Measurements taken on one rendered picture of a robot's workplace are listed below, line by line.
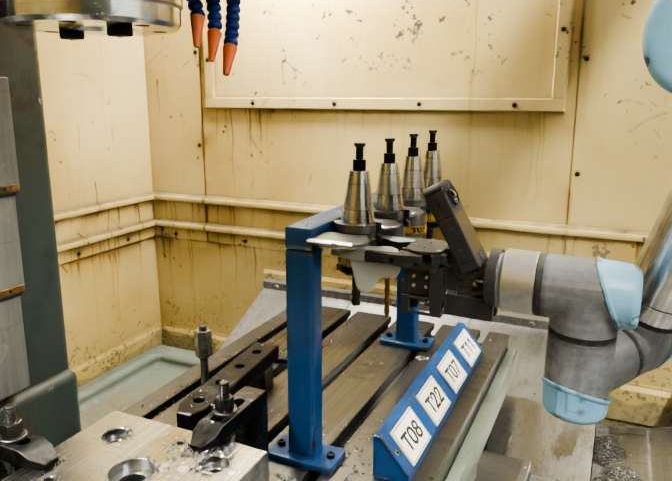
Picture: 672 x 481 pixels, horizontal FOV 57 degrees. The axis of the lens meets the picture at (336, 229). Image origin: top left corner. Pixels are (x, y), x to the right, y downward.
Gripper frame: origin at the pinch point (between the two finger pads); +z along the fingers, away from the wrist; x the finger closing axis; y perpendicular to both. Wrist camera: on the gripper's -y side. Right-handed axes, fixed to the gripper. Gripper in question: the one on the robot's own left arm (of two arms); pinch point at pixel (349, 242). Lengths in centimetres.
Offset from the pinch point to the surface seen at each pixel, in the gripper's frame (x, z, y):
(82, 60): 48, 96, -26
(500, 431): 43, -15, 46
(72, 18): -35.5, 9.5, -24.8
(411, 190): 19.9, -1.9, -4.5
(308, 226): -6.0, 3.1, -2.9
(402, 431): -1.3, -9.0, 24.7
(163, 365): 64, 88, 62
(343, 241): -7.4, -2.4, -1.9
